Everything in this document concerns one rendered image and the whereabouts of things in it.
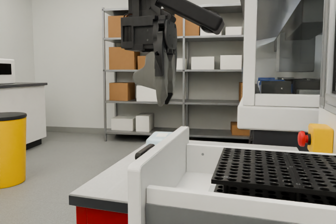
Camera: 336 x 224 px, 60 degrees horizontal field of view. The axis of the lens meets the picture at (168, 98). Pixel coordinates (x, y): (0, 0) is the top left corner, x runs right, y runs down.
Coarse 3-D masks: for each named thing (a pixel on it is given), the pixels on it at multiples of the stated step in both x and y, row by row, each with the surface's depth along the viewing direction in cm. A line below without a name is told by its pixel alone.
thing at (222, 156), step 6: (222, 150) 54; (228, 150) 55; (222, 156) 50; (228, 156) 50; (222, 162) 47; (228, 162) 47; (216, 168) 44; (222, 168) 45; (216, 174) 42; (222, 174) 42; (216, 180) 39; (222, 180) 39
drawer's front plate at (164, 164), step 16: (160, 144) 47; (176, 144) 54; (144, 160) 39; (160, 160) 44; (176, 160) 54; (128, 176) 37; (144, 176) 38; (160, 176) 44; (176, 176) 54; (128, 192) 37; (144, 192) 38; (128, 208) 37; (144, 208) 38
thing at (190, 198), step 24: (192, 144) 61; (192, 168) 61; (168, 192) 37; (192, 192) 37; (216, 192) 37; (168, 216) 37; (192, 216) 36; (216, 216) 36; (240, 216) 35; (264, 216) 34; (288, 216) 33; (312, 216) 33
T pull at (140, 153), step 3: (150, 144) 54; (153, 144) 54; (144, 147) 52; (147, 147) 52; (150, 147) 52; (141, 150) 50; (144, 150) 50; (147, 150) 50; (135, 153) 48; (138, 153) 48; (141, 153) 48; (135, 156) 48; (138, 156) 48; (135, 159) 48
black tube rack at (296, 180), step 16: (240, 160) 48; (256, 160) 48; (272, 160) 48; (288, 160) 48; (304, 160) 48; (320, 160) 49; (224, 176) 40; (240, 176) 41; (256, 176) 41; (272, 176) 41; (288, 176) 41; (304, 176) 41; (320, 176) 41; (224, 192) 40; (240, 192) 42; (256, 192) 42; (272, 192) 43; (288, 192) 42; (304, 192) 36; (320, 192) 36
